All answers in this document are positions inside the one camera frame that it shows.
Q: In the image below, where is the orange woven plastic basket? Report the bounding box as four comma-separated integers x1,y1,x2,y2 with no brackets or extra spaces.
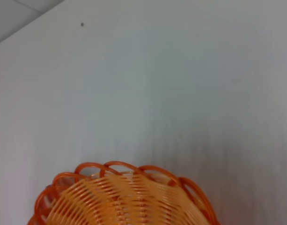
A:
26,161,215,225

